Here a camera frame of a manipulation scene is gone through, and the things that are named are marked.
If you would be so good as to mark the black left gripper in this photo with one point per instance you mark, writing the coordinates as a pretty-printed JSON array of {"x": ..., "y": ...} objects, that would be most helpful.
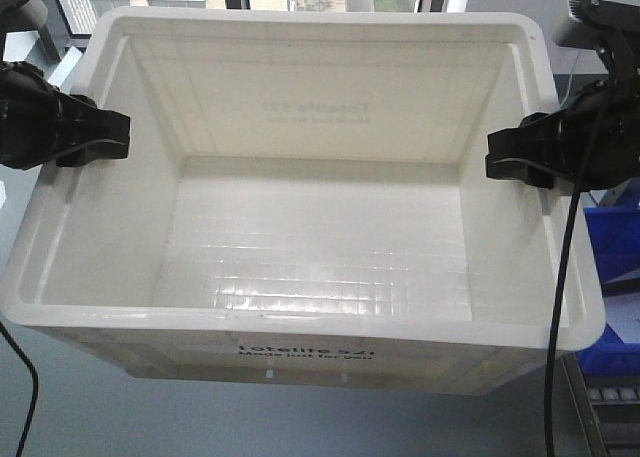
[{"x": 39, "y": 125}]

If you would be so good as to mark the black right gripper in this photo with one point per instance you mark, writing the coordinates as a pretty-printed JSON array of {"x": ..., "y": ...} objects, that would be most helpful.
[{"x": 595, "y": 138}]

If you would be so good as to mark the white plastic tote bin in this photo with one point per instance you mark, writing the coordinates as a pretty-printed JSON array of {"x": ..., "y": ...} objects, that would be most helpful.
[{"x": 304, "y": 202}]

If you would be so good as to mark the right blue bin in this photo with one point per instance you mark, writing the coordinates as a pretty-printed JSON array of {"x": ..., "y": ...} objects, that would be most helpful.
[{"x": 614, "y": 234}]

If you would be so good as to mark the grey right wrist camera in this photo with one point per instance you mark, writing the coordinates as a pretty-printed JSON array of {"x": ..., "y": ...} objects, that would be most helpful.
[{"x": 23, "y": 15}]

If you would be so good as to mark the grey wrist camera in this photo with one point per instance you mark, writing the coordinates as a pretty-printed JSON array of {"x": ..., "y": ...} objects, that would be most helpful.
[
  {"x": 23, "y": 15},
  {"x": 589, "y": 21}
]

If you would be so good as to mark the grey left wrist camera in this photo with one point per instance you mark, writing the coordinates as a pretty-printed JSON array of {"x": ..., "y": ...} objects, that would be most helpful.
[{"x": 589, "y": 21}]

